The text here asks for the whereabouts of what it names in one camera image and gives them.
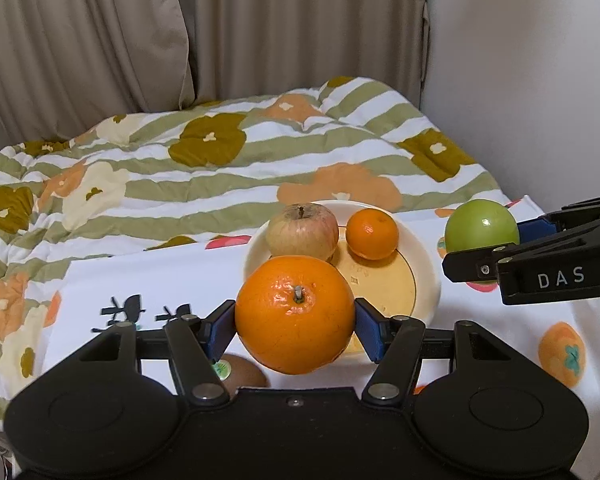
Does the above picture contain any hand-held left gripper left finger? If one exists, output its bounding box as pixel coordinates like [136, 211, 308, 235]
[72, 299, 238, 407]

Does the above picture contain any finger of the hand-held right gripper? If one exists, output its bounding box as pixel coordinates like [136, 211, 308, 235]
[441, 211, 600, 284]
[517, 198, 600, 244]

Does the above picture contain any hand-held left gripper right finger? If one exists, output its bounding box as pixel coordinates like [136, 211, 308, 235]
[354, 297, 513, 404]

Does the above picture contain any green apple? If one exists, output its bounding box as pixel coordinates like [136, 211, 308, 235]
[444, 199, 521, 256]

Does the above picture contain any brown kiwi with sticker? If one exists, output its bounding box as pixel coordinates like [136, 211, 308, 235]
[211, 353, 271, 399]

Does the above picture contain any cream bowl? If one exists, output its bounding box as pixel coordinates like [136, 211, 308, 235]
[244, 200, 442, 362]

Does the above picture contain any large orange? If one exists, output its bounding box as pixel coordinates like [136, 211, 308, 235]
[234, 255, 357, 376]

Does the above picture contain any white printed cloth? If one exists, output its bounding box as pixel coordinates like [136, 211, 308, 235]
[42, 195, 600, 480]

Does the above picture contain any small mandarin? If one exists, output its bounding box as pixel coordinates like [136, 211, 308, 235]
[345, 208, 399, 261]

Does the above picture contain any red yellow apple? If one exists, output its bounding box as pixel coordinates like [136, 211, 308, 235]
[265, 202, 340, 262]

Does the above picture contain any floral striped blanket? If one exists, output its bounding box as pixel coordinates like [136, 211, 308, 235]
[0, 76, 506, 422]

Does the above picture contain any beige curtain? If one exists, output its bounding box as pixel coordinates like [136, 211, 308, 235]
[187, 0, 429, 111]
[0, 0, 197, 117]

